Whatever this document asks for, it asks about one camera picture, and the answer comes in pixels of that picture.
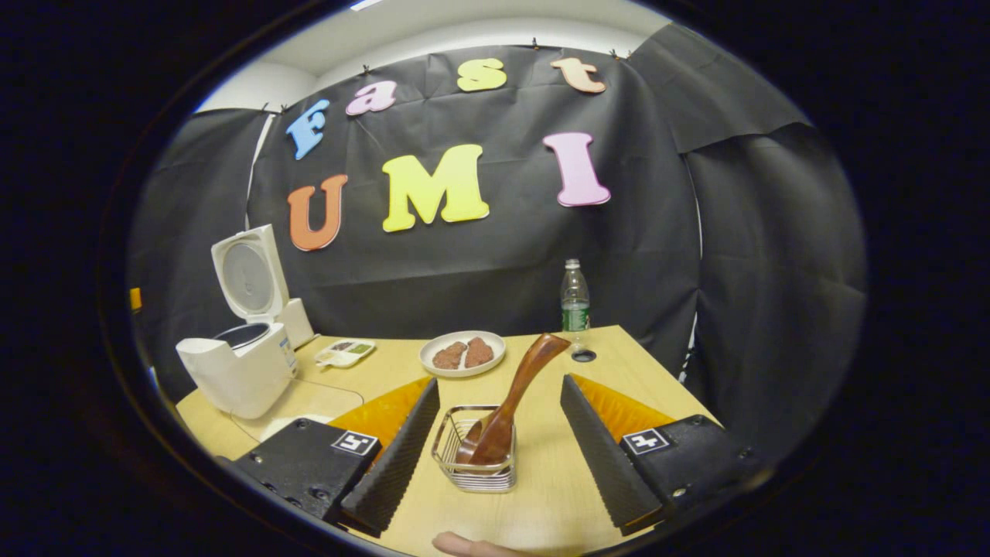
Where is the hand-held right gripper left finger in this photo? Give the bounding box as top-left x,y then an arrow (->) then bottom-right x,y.
230,377 -> 440,540

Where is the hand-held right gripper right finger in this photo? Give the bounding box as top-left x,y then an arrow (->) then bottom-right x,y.
560,374 -> 766,537

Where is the metal wire chopstick holder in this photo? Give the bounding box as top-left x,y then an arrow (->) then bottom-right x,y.
431,405 -> 517,494

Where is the brown wooden spoon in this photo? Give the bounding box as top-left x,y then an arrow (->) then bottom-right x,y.
456,333 -> 572,466

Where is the white rice cooker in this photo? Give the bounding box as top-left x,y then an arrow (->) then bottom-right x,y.
176,224 -> 300,420

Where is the white round plate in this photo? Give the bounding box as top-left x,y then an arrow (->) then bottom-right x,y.
418,330 -> 507,378

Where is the white divided grain tray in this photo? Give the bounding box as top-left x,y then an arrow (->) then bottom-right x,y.
314,338 -> 377,369

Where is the clear plastic water bottle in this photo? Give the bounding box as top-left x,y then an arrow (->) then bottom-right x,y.
560,258 -> 591,347

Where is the black backdrop cloth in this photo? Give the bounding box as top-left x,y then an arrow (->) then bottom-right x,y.
128,23 -> 869,465

